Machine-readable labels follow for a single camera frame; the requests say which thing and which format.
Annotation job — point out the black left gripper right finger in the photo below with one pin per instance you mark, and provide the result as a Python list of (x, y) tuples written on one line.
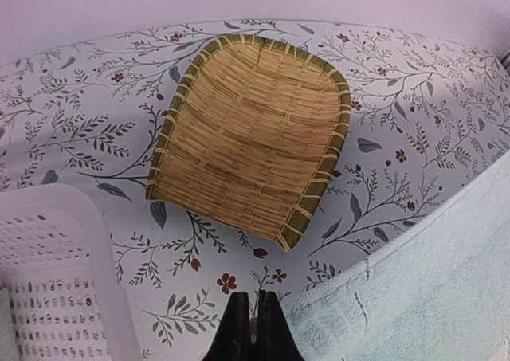
[(271, 339)]

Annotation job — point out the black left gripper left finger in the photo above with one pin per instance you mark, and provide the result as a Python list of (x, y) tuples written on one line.
[(232, 340)]

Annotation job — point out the light blue towel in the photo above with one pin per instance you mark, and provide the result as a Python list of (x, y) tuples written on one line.
[(438, 292)]

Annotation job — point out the white plastic mesh basket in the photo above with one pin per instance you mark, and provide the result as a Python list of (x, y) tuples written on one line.
[(60, 299)]

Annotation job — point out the woven bamboo tray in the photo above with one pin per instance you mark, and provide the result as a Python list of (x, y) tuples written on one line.
[(252, 137)]

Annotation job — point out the floral patterned table mat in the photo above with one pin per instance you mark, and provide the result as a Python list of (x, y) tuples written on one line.
[(428, 116)]

